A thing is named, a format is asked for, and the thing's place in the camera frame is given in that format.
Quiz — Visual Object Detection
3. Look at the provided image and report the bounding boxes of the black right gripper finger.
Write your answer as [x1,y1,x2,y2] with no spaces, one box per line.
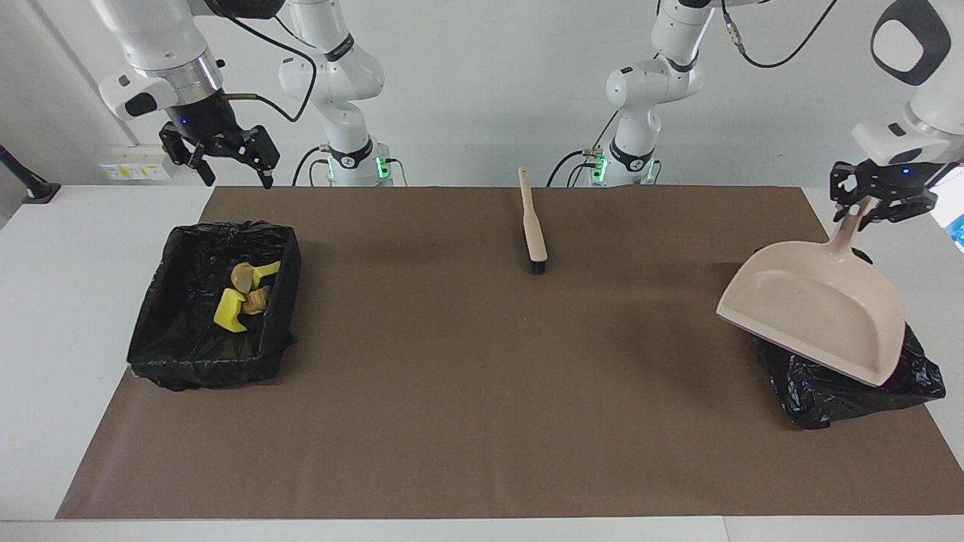
[159,124,216,187]
[224,126,281,190]

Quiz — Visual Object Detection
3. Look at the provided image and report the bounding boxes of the beige plastic dustpan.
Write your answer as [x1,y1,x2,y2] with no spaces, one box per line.
[715,197,908,388]

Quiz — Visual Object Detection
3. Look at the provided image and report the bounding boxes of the plain yellow sponge piece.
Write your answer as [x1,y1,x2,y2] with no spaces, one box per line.
[213,290,249,333]

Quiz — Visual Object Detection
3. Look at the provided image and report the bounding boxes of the beige hand brush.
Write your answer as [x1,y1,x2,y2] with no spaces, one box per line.
[518,167,549,275]

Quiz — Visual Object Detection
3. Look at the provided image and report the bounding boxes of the black bag lined bin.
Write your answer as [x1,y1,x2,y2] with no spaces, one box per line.
[753,247,947,431]
[127,220,303,391]

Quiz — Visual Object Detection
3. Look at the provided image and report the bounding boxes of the black stand foot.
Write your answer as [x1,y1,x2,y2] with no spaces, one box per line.
[0,145,61,205]

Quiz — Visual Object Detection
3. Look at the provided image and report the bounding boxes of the brown paper table mat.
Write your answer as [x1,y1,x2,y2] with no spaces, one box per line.
[56,186,964,520]

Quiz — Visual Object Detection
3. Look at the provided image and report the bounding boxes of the black right base cable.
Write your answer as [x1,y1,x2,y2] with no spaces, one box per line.
[292,147,332,187]

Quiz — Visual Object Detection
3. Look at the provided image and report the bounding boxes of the black base cable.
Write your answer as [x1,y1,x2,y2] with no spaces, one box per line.
[546,117,620,187]
[292,147,332,187]

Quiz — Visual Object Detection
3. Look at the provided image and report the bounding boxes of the white wall socket box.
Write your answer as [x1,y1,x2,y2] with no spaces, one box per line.
[100,153,179,181]

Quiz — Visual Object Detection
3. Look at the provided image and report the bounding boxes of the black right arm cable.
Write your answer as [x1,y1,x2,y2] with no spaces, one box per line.
[203,0,319,125]

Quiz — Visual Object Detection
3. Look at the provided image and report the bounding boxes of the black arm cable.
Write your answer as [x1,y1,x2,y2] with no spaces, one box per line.
[203,0,319,125]
[719,0,840,70]

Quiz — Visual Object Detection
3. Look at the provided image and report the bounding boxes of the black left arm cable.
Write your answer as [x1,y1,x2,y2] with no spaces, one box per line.
[719,0,840,70]

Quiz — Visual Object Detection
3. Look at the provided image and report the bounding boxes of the white wall conduit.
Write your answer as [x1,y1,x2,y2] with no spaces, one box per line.
[34,0,142,148]

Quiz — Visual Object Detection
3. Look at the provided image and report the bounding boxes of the black left base cable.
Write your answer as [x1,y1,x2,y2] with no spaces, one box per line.
[546,117,620,187]

